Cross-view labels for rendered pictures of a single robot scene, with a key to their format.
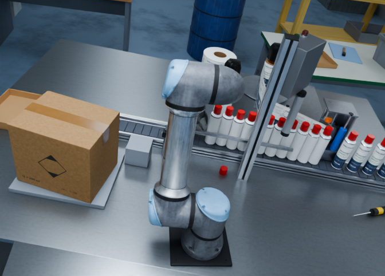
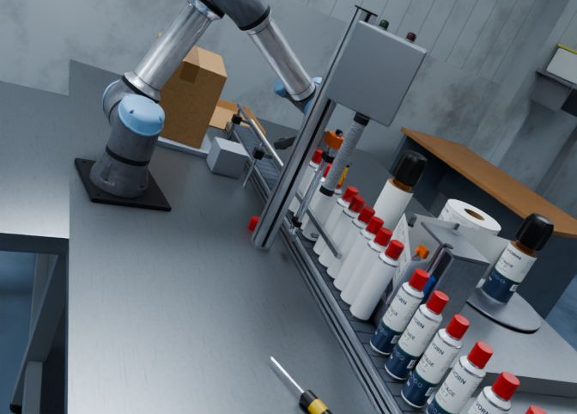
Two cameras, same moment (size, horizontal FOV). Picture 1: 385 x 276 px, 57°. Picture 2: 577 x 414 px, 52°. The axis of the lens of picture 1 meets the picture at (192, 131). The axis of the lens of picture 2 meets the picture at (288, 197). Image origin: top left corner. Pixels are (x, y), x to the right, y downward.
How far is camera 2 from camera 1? 171 cm
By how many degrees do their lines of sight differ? 57
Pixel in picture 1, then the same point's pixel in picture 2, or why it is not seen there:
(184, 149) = (166, 33)
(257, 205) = (214, 247)
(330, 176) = (349, 344)
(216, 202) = (139, 105)
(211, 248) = (101, 164)
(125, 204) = not seen: hidden behind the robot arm
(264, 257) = (118, 232)
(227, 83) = not seen: outside the picture
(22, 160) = not seen: hidden behind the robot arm
